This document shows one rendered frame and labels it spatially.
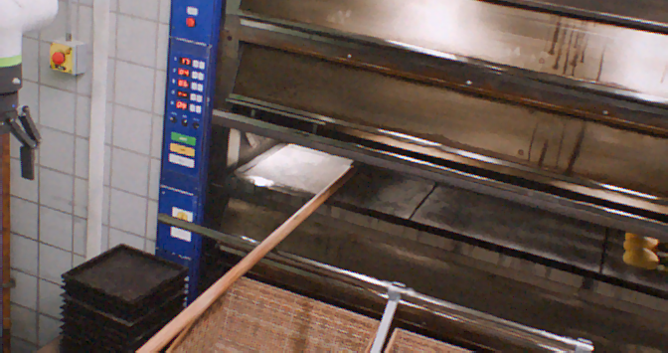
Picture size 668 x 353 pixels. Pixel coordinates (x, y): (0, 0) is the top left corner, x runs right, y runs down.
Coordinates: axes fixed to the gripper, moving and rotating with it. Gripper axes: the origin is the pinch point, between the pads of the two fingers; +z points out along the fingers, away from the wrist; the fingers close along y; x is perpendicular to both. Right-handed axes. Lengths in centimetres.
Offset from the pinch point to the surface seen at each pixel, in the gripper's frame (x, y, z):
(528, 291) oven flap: 97, -103, 46
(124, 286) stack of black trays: -18, -63, 62
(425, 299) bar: 76, -63, 34
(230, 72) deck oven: -5, -98, -2
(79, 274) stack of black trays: -33, -60, 61
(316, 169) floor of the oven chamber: 17, -123, 34
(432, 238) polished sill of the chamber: 67, -100, 35
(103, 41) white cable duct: -50, -94, -4
